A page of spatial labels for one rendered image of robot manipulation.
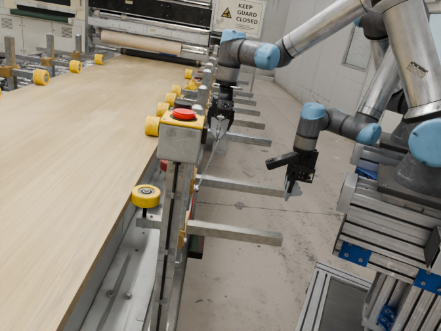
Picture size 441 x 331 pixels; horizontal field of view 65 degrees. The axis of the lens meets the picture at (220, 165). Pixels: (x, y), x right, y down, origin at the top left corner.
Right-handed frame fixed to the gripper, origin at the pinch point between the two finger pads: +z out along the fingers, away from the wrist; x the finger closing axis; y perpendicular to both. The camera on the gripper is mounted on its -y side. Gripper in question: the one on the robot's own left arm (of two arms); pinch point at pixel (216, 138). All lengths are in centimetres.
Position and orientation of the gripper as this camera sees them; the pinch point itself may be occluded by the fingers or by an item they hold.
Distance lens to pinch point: 119.2
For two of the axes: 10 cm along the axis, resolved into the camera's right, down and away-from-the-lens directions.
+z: -1.6, 9.1, 3.8
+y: 0.1, -3.9, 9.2
